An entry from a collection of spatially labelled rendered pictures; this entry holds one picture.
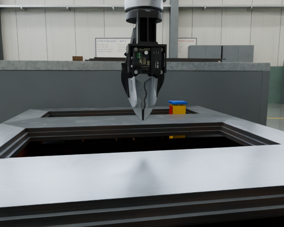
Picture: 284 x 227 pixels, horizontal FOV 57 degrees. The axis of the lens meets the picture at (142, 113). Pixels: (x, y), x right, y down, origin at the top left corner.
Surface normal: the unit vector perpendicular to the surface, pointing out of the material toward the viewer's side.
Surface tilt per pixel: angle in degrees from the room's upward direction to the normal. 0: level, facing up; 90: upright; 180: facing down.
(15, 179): 0
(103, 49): 90
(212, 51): 90
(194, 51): 90
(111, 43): 90
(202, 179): 0
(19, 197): 0
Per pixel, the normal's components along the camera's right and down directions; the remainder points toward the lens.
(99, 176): 0.00, -0.99
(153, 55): 0.13, 0.14
